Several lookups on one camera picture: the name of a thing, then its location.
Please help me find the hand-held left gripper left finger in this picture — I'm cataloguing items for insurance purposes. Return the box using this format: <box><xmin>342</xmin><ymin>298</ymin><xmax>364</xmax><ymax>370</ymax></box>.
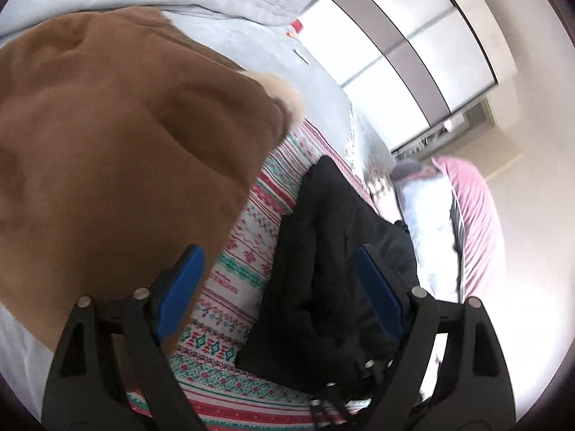
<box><xmin>41</xmin><ymin>245</ymin><xmax>206</xmax><ymax>431</ymax></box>

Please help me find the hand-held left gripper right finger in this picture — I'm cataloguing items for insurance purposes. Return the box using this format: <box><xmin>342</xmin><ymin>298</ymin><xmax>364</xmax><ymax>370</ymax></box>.
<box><xmin>354</xmin><ymin>245</ymin><xmax>515</xmax><ymax>431</ymax></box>

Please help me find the black coat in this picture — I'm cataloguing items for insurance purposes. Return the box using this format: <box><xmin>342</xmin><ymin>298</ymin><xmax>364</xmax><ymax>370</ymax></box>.
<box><xmin>235</xmin><ymin>155</ymin><xmax>421</xmax><ymax>419</ymax></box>

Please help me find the brown coat with fur trim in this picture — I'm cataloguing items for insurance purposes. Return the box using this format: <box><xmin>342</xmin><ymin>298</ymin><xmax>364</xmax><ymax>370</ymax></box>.
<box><xmin>0</xmin><ymin>6</ymin><xmax>307</xmax><ymax>356</ymax></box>

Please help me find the patterned knit blanket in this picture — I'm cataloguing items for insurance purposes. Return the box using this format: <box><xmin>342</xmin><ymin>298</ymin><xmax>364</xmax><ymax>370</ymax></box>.
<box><xmin>126</xmin><ymin>119</ymin><xmax>379</xmax><ymax>431</ymax></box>

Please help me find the light blue duvet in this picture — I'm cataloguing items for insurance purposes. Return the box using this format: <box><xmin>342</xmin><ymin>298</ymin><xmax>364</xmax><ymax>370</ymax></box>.
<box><xmin>397</xmin><ymin>173</ymin><xmax>464</xmax><ymax>305</ymax></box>

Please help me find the fringed striped towel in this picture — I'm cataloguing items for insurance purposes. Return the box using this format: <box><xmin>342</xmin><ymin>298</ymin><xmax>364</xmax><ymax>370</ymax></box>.
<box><xmin>365</xmin><ymin>174</ymin><xmax>399</xmax><ymax>217</ymax></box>

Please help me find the pink velvet pillow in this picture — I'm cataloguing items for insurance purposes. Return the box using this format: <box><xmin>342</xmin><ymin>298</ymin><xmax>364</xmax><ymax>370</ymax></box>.
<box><xmin>430</xmin><ymin>155</ymin><xmax>507</xmax><ymax>307</ymax></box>

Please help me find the grey cloth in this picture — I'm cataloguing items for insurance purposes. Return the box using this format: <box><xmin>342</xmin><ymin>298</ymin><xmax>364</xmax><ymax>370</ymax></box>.
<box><xmin>392</xmin><ymin>162</ymin><xmax>433</xmax><ymax>183</ymax></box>

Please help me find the white and grey wardrobe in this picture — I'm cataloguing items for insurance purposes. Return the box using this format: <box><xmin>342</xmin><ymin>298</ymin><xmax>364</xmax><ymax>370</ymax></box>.
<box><xmin>297</xmin><ymin>0</ymin><xmax>517</xmax><ymax>154</ymax></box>

